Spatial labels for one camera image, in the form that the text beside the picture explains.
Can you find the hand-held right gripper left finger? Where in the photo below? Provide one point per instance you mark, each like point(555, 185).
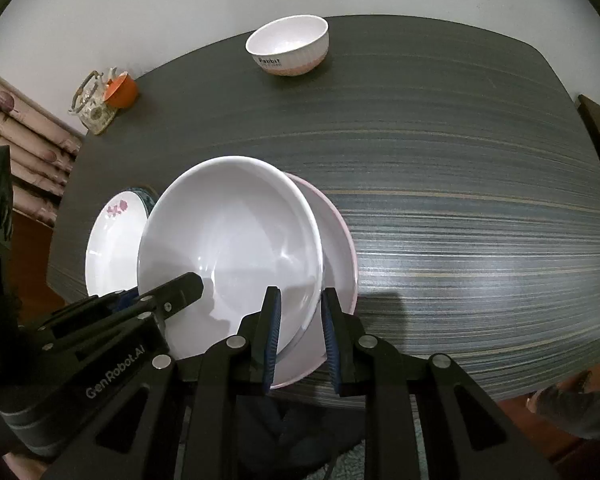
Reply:
point(272, 340)

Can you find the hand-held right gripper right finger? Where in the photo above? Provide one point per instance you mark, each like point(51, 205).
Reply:
point(331, 345)

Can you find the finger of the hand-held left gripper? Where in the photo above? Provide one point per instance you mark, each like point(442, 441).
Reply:
point(180, 292)
point(127, 301)

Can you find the white plate pink flowers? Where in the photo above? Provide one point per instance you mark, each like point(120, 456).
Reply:
point(110, 250)

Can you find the large white bowl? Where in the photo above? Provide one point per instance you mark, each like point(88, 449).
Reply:
point(230, 240)

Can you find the pink bowl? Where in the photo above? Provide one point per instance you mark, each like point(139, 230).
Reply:
point(337, 260)

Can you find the large blue floral plate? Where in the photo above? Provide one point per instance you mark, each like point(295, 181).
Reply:
point(147, 199)

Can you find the orange cup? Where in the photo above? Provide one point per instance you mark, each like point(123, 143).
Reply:
point(122, 92)

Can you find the dark grey cloth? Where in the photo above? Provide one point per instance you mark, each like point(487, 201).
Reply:
point(580, 405)

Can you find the small white printed bowl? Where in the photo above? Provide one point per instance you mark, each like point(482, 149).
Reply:
point(290, 60)

